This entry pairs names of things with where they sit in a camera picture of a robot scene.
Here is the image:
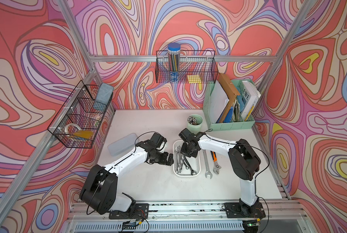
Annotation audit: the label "drill bits in cup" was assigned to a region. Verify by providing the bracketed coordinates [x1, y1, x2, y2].
[187, 116, 198, 125]

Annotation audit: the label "green file organizer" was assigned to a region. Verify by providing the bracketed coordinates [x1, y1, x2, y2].
[203, 78, 256, 132]

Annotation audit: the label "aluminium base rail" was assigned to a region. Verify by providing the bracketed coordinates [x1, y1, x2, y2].
[61, 200, 315, 233]

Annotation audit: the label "white paper folder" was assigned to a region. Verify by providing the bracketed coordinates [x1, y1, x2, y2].
[209, 81, 229, 123]

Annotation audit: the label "orange handle adjustable wrench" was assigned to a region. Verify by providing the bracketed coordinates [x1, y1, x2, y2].
[211, 151, 222, 175]

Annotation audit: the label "yellow pad in basket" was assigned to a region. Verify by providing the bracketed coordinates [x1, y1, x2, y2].
[70, 130, 94, 140]

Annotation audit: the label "white plastic storage box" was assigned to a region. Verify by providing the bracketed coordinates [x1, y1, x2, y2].
[173, 140, 201, 178]

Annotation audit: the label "grey sponge block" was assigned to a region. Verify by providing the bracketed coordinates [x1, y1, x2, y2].
[95, 83, 114, 105]

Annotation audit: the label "white book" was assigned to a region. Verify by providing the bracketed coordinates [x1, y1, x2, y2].
[241, 80, 261, 121]

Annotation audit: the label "yellow sticky notes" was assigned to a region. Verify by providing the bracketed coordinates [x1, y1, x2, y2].
[187, 74, 202, 84]

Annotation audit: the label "small silver ring wrench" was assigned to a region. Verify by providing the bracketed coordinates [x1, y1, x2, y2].
[184, 157, 197, 176]

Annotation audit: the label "black wire basket wall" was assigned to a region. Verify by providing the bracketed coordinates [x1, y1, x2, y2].
[48, 81, 113, 149]
[155, 49, 219, 84]

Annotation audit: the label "clear tape roll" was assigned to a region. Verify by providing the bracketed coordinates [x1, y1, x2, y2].
[65, 123, 82, 135]

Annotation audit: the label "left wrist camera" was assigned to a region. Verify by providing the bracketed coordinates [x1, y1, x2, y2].
[150, 132, 167, 151]

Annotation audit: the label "green cup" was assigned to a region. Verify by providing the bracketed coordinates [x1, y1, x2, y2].
[187, 114, 203, 134]

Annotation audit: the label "translucent box lid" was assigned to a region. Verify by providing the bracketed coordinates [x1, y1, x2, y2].
[107, 133, 137, 157]

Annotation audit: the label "blue lid pencil tube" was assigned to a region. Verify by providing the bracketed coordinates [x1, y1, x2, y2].
[168, 43, 181, 82]

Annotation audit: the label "black wire basket back wall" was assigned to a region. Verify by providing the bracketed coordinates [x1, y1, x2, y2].
[155, 49, 219, 84]

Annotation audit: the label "large silver combination wrench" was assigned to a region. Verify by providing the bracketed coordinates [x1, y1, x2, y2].
[203, 150, 213, 179]

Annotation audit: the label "black wire basket left wall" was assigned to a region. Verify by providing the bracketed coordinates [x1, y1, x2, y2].
[48, 81, 113, 149]

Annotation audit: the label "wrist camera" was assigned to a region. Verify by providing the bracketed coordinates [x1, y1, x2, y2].
[179, 128, 196, 143]
[150, 132, 167, 151]

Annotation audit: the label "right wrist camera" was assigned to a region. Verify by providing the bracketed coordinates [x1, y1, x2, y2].
[179, 128, 196, 143]

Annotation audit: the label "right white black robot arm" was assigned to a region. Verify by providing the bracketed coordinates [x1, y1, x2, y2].
[179, 129, 262, 218]

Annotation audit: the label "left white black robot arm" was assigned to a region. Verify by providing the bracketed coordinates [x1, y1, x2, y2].
[80, 139, 173, 215]

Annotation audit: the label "brown cardboard folder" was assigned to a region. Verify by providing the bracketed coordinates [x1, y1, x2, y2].
[218, 73, 240, 123]

